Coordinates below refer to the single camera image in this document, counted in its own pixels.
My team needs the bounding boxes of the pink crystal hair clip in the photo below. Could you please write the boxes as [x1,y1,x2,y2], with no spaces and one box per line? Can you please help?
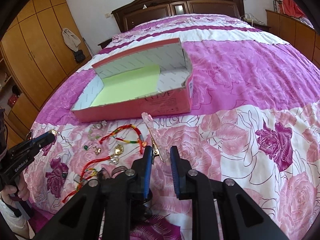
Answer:
[141,112,170,165]

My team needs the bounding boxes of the red cord gold pendant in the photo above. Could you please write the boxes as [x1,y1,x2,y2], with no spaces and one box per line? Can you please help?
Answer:
[81,144,124,178]

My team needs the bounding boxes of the red multicolour braided bracelet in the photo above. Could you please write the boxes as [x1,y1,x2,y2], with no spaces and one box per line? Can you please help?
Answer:
[99,123,148,155]

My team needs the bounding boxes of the small gold earring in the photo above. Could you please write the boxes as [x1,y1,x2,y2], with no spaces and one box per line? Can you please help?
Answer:
[94,146,101,155]

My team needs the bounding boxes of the red rainbow cord bracelet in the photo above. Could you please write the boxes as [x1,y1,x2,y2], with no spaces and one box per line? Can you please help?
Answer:
[62,167,99,204]

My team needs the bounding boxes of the black ribbon hair accessory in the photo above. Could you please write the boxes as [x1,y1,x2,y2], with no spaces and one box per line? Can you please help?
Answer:
[98,165,128,181]

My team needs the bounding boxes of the person's left hand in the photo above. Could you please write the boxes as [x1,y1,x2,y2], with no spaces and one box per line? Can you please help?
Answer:
[1,173,30,208]

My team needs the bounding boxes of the light green paper liner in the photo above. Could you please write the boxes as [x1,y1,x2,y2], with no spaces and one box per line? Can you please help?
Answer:
[91,64,160,106]

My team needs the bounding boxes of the pink cardboard box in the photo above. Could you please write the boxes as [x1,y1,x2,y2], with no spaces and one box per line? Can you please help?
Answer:
[71,38,193,122]

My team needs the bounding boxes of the pink floral bedspread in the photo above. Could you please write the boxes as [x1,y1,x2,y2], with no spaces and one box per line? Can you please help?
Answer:
[24,14,319,239]

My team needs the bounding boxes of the black hanging bag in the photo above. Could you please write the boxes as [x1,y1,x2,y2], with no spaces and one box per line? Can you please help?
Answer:
[73,49,86,63]

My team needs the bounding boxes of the orange wooden wardrobe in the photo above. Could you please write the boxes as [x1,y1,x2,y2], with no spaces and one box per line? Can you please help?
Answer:
[1,0,91,146]

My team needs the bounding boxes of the beige hanging bag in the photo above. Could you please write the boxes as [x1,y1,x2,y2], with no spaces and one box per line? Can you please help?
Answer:
[62,28,81,52]

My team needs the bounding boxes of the dark wooden headboard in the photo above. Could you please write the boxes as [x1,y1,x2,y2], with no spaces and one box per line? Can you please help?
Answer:
[112,0,245,33]

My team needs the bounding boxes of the wooden dresser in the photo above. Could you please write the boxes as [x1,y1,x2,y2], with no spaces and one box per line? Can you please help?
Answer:
[266,10,320,68]

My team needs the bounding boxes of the red items on dresser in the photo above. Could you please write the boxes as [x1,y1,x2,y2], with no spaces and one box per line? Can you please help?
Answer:
[273,0,305,18]

